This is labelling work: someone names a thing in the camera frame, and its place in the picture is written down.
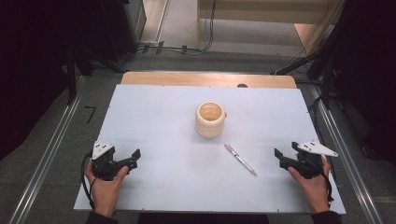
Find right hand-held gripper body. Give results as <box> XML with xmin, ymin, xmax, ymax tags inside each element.
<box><xmin>291</xmin><ymin>140</ymin><xmax>339</xmax><ymax>180</ymax></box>

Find wooden table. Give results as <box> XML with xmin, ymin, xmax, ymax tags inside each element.
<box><xmin>120</xmin><ymin>71</ymin><xmax>298</xmax><ymax>90</ymax></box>

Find person's right hand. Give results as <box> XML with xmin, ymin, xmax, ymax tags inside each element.
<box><xmin>287</xmin><ymin>157</ymin><xmax>332</xmax><ymax>215</ymax></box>

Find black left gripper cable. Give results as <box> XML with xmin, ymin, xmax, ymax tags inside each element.
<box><xmin>80</xmin><ymin>151</ymin><xmax>96</xmax><ymax>210</ymax></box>

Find black floor cables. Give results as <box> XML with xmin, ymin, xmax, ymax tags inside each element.
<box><xmin>118</xmin><ymin>0</ymin><xmax>218</xmax><ymax>68</ymax></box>

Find black stand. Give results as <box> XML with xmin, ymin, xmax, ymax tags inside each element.
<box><xmin>270</xmin><ymin>31</ymin><xmax>347</xmax><ymax>110</ymax></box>
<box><xmin>64</xmin><ymin>46</ymin><xmax>94</xmax><ymax>105</ymax></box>

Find white table board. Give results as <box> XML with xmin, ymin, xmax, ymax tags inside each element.
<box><xmin>73</xmin><ymin>84</ymin><xmax>347</xmax><ymax>216</ymax></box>

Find metal floor rail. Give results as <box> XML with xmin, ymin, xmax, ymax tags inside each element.
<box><xmin>8</xmin><ymin>76</ymin><xmax>88</xmax><ymax>224</ymax></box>
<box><xmin>309</xmin><ymin>83</ymin><xmax>386</xmax><ymax>224</ymax></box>

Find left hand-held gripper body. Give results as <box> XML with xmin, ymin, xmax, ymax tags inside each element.
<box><xmin>92</xmin><ymin>141</ymin><xmax>126</xmax><ymax>182</ymax></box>

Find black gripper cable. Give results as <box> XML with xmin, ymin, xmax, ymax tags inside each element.
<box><xmin>319</xmin><ymin>170</ymin><xmax>335</xmax><ymax>203</ymax></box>
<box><xmin>80</xmin><ymin>151</ymin><xmax>96</xmax><ymax>210</ymax></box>

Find silver pen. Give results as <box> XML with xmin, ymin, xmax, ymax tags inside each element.
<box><xmin>223</xmin><ymin>143</ymin><xmax>259</xmax><ymax>177</ymax></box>

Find person's left hand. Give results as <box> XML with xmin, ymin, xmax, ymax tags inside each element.
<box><xmin>85</xmin><ymin>161</ymin><xmax>130</xmax><ymax>218</ymax></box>

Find black cabinet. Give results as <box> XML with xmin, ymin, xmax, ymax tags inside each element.
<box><xmin>69</xmin><ymin>0</ymin><xmax>148</xmax><ymax>63</ymax></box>

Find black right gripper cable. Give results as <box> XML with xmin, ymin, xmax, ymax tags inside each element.
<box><xmin>319</xmin><ymin>170</ymin><xmax>335</xmax><ymax>203</ymax></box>

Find beige wooden furniture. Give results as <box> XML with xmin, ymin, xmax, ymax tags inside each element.
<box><xmin>196</xmin><ymin>0</ymin><xmax>347</xmax><ymax>50</ymax></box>

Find person's dark clothed body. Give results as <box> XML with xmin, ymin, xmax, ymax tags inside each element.
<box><xmin>136</xmin><ymin>212</ymin><xmax>271</xmax><ymax>224</ymax></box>

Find beige ribbed ceramic cup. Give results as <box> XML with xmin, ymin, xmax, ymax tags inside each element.
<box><xmin>194</xmin><ymin>101</ymin><xmax>228</xmax><ymax>139</ymax></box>

